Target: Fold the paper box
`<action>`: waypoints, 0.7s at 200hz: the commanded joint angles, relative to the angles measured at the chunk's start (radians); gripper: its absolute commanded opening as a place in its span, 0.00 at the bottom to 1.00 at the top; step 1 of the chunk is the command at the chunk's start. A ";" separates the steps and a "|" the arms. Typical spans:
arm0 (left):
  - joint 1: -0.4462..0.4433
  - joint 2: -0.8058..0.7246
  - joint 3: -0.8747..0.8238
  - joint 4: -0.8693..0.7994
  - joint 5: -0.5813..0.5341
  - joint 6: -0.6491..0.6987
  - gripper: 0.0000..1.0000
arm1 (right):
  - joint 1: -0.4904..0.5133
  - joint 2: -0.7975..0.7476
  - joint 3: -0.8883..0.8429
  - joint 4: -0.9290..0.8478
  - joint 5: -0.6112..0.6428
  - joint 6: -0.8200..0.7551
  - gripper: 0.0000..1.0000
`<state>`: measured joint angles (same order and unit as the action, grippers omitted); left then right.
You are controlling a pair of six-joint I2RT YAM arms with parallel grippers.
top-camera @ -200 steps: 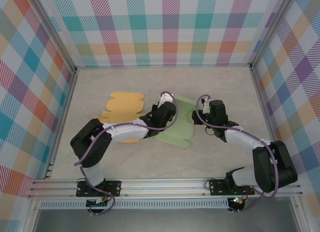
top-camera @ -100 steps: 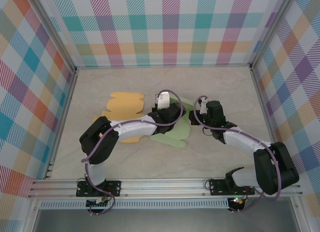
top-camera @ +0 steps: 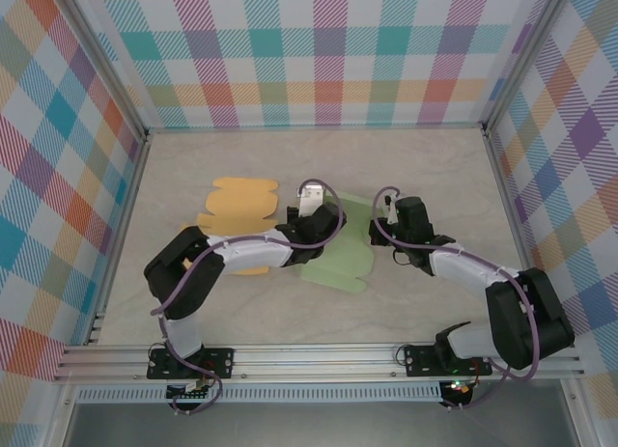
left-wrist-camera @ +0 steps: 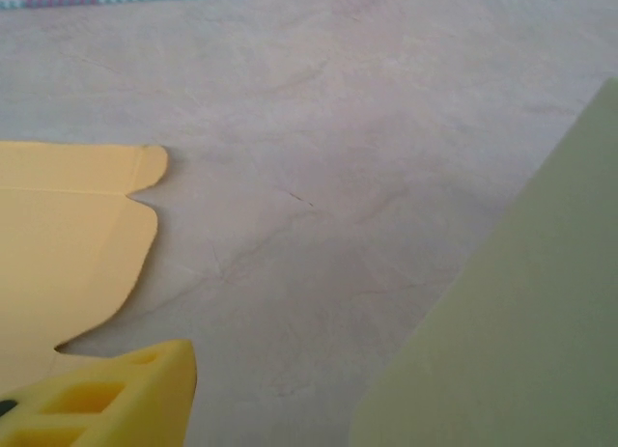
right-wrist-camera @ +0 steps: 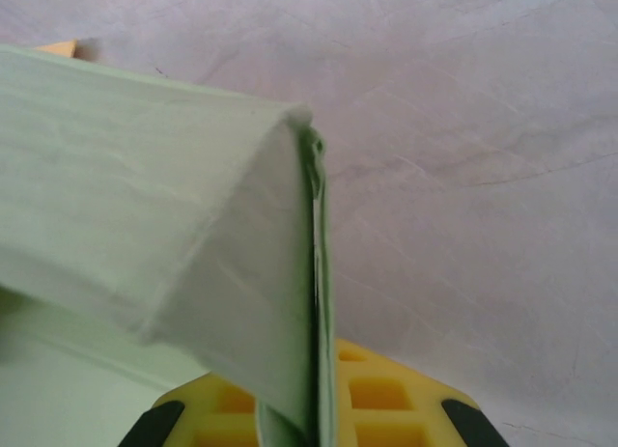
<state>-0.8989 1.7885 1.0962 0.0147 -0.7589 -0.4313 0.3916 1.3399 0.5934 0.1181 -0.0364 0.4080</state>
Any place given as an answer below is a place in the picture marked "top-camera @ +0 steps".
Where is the aluminium side rail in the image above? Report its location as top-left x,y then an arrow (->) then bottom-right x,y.
482,126 -> 556,342
86,127 -> 152,347

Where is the green paper box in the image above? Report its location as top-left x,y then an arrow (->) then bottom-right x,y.
301,189 -> 387,296

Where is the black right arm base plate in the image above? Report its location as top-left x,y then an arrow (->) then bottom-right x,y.
403,343 -> 493,378

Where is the aluminium frame post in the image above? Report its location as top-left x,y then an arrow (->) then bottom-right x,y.
482,0 -> 576,129
60,0 -> 149,139

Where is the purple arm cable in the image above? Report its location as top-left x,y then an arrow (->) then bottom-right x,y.
150,178 -> 347,416
374,185 -> 540,412

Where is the grey metal panel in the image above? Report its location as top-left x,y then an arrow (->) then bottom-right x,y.
62,401 -> 580,447

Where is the aluminium mounting rail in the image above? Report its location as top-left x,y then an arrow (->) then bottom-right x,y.
52,339 -> 585,383

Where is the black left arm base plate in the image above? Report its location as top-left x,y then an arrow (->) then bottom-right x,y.
147,348 -> 237,381

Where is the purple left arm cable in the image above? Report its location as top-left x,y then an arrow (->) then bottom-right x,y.
150,178 -> 347,416

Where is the orange cloth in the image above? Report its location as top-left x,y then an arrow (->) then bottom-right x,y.
179,176 -> 280,277

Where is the slotted white cable duct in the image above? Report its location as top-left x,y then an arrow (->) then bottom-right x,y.
76,381 -> 445,404

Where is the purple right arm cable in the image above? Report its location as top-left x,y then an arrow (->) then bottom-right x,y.
374,185 -> 540,412

